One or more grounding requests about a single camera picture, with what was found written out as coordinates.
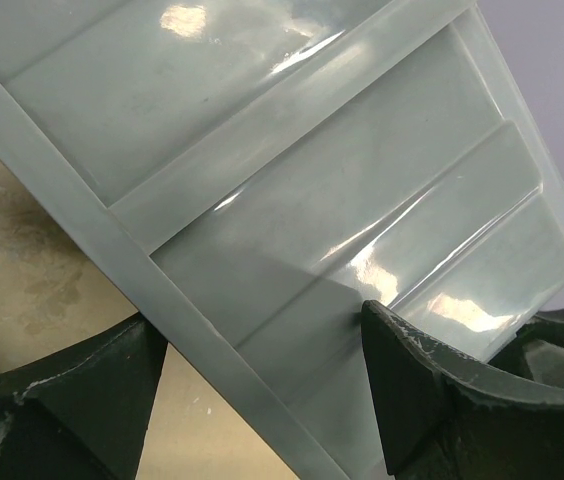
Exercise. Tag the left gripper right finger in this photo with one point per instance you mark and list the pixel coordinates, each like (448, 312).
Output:
(442, 414)

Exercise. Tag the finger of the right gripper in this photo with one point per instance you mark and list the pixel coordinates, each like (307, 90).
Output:
(537, 351)

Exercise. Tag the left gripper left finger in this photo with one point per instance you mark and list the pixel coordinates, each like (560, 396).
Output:
(82, 412)

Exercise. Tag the grey plastic crate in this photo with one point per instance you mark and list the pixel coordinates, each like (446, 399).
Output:
(249, 173)

